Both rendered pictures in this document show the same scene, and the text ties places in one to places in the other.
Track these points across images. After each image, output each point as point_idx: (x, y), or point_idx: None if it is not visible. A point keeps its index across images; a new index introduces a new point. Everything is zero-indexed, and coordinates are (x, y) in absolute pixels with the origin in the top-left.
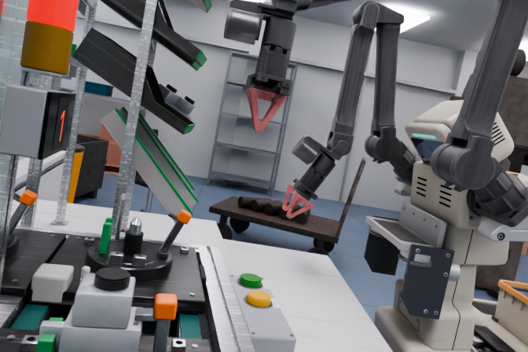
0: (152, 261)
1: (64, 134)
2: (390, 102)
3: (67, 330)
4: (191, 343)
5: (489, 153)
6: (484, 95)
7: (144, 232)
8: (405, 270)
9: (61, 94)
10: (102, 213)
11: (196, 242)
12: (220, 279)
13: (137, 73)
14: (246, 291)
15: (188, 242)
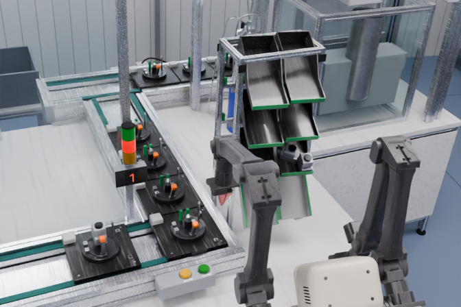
0: (183, 234)
1: (137, 179)
2: (387, 233)
3: (91, 229)
4: (136, 260)
5: (239, 288)
6: (248, 254)
7: (302, 225)
8: None
9: (126, 170)
10: (317, 199)
11: (313, 250)
12: (200, 260)
13: None
14: (193, 269)
15: (309, 246)
